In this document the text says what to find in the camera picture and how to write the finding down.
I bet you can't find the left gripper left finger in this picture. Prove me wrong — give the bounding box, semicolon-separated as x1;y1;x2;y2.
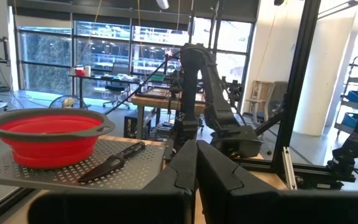
142;139;198;224

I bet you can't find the black desk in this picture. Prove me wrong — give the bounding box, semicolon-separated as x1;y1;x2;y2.
68;73;136;108

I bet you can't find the beige chair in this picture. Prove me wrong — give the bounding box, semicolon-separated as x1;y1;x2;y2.
244;80;289;125

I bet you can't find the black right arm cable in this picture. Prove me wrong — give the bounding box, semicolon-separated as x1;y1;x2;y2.
104;51;186;115

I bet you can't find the black office chair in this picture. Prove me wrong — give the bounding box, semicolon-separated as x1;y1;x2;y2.
102;62;131;110

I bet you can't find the red collapsible bowl grey rim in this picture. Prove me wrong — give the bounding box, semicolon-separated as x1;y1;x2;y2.
0;107;116;170

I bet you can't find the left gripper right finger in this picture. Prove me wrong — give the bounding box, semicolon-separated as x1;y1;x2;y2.
197;139;280;224

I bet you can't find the grey perforated metal shelf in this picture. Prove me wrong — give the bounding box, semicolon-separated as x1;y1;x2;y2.
0;136;167;191

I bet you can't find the round wire fan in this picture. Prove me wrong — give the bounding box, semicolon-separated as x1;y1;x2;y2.
48;95;89;110

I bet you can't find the black plastic knife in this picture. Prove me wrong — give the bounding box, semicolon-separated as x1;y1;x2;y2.
78;141;147;184

